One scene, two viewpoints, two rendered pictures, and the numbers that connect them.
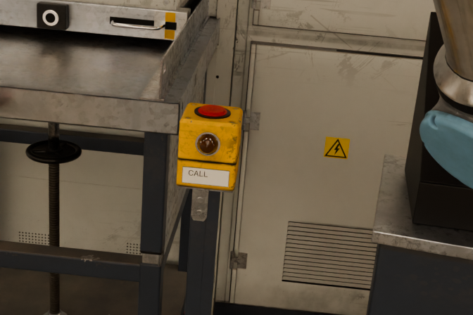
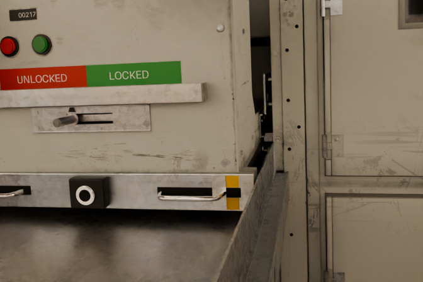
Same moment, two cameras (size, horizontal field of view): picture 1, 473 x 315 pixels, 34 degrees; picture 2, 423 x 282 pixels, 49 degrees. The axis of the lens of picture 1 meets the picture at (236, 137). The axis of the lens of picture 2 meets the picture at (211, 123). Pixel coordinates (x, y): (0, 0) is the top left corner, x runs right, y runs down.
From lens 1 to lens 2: 0.87 m
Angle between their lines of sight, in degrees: 16
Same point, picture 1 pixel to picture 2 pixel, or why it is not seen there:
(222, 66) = (295, 223)
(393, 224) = not seen: outside the picture
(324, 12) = (408, 154)
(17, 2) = (50, 179)
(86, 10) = (128, 182)
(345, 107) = not seen: outside the picture
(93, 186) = not seen: outside the picture
